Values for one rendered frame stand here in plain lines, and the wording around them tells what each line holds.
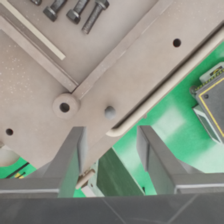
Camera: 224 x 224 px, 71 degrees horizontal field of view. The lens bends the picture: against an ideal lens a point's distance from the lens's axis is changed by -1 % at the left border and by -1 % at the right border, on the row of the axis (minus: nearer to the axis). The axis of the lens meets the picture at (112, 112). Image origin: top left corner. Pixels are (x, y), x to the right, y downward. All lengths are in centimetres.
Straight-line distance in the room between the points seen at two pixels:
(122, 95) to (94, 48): 9
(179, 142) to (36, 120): 180
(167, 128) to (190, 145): 36
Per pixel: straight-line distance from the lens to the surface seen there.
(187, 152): 210
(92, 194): 55
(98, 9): 26
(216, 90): 161
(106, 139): 44
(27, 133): 32
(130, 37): 26
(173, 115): 184
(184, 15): 30
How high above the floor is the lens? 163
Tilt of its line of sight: 75 degrees down
